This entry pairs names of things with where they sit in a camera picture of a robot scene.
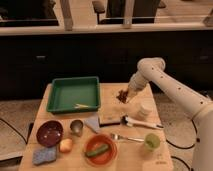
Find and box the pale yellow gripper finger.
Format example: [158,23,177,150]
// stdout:
[126,90,137,102]

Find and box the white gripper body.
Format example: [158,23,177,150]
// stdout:
[128,71,148,92]

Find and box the bunch of red grapes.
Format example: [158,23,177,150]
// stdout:
[116,90,129,103]

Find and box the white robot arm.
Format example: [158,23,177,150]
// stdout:
[127,57,213,171]

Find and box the green plastic cup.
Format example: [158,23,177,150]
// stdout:
[144,133,160,151]

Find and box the small metal cup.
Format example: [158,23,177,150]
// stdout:
[70,120,83,137]

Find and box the black spatula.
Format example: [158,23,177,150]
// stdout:
[99,121,121,128]

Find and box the silver fork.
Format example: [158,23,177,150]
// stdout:
[110,133,144,142]

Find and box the grey blue cloth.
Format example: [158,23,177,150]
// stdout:
[84,116,100,133]

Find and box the orange bowl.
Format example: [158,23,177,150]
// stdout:
[83,134,117,167]

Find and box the green cucumber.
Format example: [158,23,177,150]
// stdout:
[85,144,109,157]

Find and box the green plastic tray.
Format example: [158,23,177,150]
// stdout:
[46,76,101,114]

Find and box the dark red bowl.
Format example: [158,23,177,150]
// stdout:
[36,120,63,147]

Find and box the blue sponge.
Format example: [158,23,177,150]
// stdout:
[32,147,57,165]

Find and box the black cable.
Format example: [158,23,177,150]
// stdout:
[165,119,200,150]

